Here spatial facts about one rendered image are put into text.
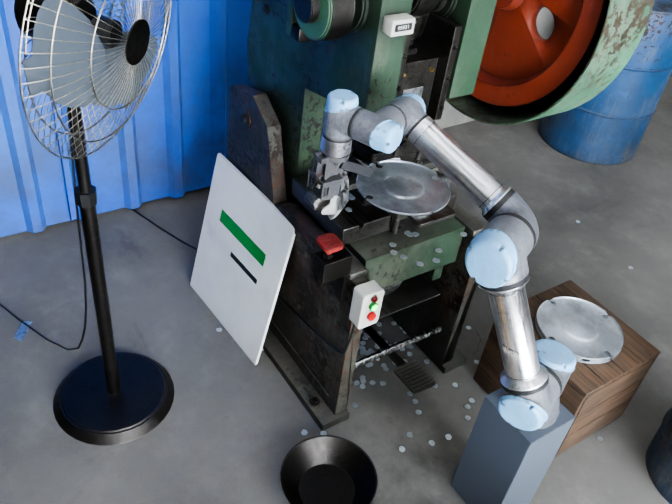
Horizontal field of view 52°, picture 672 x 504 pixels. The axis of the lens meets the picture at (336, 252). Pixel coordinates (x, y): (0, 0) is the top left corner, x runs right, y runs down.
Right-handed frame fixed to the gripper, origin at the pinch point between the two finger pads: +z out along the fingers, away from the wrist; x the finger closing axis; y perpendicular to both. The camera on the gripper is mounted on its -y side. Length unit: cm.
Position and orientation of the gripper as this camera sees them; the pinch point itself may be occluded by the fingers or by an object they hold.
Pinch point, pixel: (333, 214)
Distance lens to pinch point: 183.6
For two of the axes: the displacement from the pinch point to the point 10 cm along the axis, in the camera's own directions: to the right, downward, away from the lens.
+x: 5.4, 5.8, -6.1
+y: -8.3, 2.7, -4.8
